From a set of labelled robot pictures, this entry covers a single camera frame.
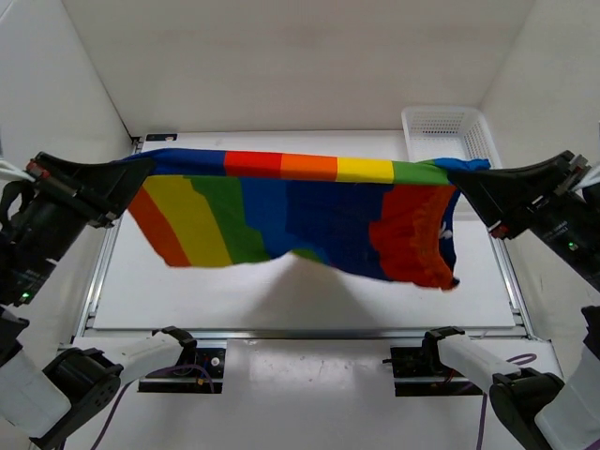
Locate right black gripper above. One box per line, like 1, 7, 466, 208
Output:
451, 147, 600, 287

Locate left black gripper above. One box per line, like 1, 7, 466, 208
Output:
0, 151, 148, 306

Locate rainbow striped shorts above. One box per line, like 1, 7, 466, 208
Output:
128, 148, 489, 291

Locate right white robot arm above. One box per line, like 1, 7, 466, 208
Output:
421, 151, 599, 449

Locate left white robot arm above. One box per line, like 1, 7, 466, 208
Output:
1, 153, 197, 449

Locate small blue label sticker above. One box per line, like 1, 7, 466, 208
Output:
145, 133, 178, 142

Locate white plastic mesh basket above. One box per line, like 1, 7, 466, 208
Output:
401, 106, 502, 169

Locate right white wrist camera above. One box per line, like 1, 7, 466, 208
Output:
572, 162, 600, 191

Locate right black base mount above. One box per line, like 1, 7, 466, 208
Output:
382, 347, 482, 398

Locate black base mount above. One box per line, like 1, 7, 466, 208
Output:
382, 347, 482, 398
137, 340, 227, 395

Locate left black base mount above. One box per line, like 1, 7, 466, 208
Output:
137, 340, 227, 395

